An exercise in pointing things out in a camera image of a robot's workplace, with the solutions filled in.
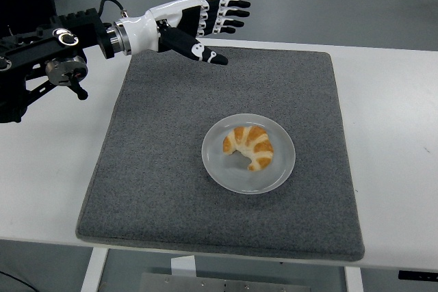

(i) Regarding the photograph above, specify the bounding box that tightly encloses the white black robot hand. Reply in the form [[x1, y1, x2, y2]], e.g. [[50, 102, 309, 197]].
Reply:
[[119, 0, 252, 66]]

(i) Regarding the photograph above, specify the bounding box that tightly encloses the golden croissant bread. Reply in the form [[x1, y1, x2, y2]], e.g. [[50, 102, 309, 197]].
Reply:
[[222, 126, 274, 172]]

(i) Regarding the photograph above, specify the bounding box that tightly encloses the pale grey round plate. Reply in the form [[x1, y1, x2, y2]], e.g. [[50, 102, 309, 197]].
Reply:
[[201, 114, 296, 196]]

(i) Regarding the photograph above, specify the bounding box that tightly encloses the grey metal plate with screws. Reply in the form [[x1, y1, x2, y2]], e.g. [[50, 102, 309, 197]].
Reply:
[[139, 272, 344, 292]]

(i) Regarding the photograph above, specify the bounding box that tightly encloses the grey felt mat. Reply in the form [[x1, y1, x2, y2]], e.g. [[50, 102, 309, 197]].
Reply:
[[75, 42, 366, 263]]

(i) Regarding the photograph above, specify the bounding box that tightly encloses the white table leg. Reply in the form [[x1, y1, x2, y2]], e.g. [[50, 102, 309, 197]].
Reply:
[[81, 247, 110, 292], [344, 266, 364, 292]]

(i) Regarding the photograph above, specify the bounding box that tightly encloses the black table control box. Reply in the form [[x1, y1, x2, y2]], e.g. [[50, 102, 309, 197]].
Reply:
[[398, 270, 438, 281]]

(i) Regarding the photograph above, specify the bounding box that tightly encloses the black floor cable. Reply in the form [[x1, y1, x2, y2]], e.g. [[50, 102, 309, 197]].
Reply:
[[0, 269, 34, 288]]

